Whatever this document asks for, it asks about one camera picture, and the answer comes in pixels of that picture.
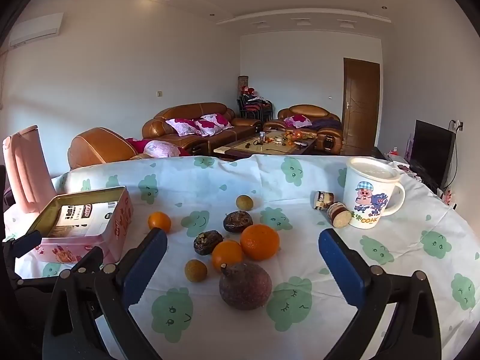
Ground brown leather armchair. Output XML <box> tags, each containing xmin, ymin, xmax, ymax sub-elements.
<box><xmin>263</xmin><ymin>104</ymin><xmax>344</xmax><ymax>154</ymax></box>

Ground small brown snack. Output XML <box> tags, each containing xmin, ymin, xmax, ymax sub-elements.
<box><xmin>312</xmin><ymin>190</ymin><xmax>335</xmax><ymax>210</ymax></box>

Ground wooden coffee table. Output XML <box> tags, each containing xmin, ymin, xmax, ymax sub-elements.
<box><xmin>214</xmin><ymin>130</ymin><xmax>317</xmax><ymax>160</ymax></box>

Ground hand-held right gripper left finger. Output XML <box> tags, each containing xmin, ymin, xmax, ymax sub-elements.
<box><xmin>42</xmin><ymin>228</ymin><xmax>168</xmax><ymax>360</ymax></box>

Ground brown wooden door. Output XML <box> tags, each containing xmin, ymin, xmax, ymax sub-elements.
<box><xmin>342</xmin><ymin>57</ymin><xmax>381</xmax><ymax>147</ymax></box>

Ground medium orange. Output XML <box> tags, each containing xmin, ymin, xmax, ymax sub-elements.
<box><xmin>212</xmin><ymin>240</ymin><xmax>244</xmax><ymax>272</ymax></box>

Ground cloud print tablecloth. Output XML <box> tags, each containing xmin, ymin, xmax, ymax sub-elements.
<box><xmin>2</xmin><ymin>154</ymin><xmax>480</xmax><ymax>360</ymax></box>

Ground black television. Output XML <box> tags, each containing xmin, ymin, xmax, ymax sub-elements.
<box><xmin>409</xmin><ymin>120</ymin><xmax>456</xmax><ymax>190</ymax></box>

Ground pink tin box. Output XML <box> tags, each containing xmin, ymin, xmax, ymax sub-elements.
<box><xmin>23</xmin><ymin>186</ymin><xmax>134</xmax><ymax>265</ymax></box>

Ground light pink pillow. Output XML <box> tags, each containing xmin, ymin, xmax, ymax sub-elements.
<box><xmin>143</xmin><ymin>140</ymin><xmax>181</xmax><ymax>158</ymax></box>

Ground stacked black chairs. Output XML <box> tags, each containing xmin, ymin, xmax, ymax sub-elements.
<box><xmin>237</xmin><ymin>94</ymin><xmax>274</xmax><ymax>122</ymax></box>

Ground pile of tangerines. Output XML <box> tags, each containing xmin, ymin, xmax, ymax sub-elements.
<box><xmin>282</xmin><ymin>129</ymin><xmax>312</xmax><ymax>143</ymax></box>

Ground brown leather three-seat sofa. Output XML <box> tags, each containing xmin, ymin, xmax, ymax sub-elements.
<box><xmin>142</xmin><ymin>102</ymin><xmax>263</xmax><ymax>154</ymax></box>

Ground white air conditioner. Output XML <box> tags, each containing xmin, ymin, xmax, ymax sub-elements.
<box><xmin>8</xmin><ymin>12</ymin><xmax>64</xmax><ymax>48</ymax></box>

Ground white cartoon cup with lid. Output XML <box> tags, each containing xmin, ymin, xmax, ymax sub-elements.
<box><xmin>343</xmin><ymin>157</ymin><xmax>406</xmax><ymax>229</ymax></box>

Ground pink chair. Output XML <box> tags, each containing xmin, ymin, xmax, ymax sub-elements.
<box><xmin>2</xmin><ymin>125</ymin><xmax>57</xmax><ymax>214</ymax></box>

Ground pink flower pillow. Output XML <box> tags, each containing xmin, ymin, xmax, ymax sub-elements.
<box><xmin>165</xmin><ymin>117</ymin><xmax>203</xmax><ymax>137</ymax></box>
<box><xmin>195</xmin><ymin>113</ymin><xmax>233</xmax><ymax>136</ymax></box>
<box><xmin>284</xmin><ymin>114</ymin><xmax>313</xmax><ymax>128</ymax></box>

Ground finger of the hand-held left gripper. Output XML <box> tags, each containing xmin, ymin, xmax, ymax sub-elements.
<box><xmin>9</xmin><ymin>247</ymin><xmax>104</xmax><ymax>289</ymax></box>
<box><xmin>2</xmin><ymin>230</ymin><xmax>43</xmax><ymax>259</ymax></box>

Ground dark wrinkled fruit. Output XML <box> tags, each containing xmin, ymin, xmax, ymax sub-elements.
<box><xmin>193</xmin><ymin>230</ymin><xmax>224</xmax><ymax>256</ymax></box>
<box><xmin>223</xmin><ymin>211</ymin><xmax>253</xmax><ymax>234</ymax></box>

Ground purple passion fruit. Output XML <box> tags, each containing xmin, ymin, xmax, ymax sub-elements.
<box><xmin>219</xmin><ymin>262</ymin><xmax>273</xmax><ymax>311</ymax></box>

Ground dark television cabinet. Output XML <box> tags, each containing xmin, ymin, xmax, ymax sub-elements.
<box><xmin>369</xmin><ymin>146</ymin><xmax>443</xmax><ymax>196</ymax></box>

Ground small orange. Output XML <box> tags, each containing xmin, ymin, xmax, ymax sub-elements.
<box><xmin>148</xmin><ymin>211</ymin><xmax>172</xmax><ymax>232</ymax></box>

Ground red blanket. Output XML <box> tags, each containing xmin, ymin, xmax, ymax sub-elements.
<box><xmin>125</xmin><ymin>137</ymin><xmax>190</xmax><ymax>157</ymax></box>

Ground large orange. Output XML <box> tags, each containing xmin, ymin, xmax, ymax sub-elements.
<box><xmin>240</xmin><ymin>224</ymin><xmax>281</xmax><ymax>262</ymax></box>

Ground purple blanket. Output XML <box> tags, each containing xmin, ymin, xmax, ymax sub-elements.
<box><xmin>307</xmin><ymin>118</ymin><xmax>343</xmax><ymax>131</ymax></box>

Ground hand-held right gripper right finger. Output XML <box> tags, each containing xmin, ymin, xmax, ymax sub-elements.
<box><xmin>318</xmin><ymin>228</ymin><xmax>442</xmax><ymax>360</ymax></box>

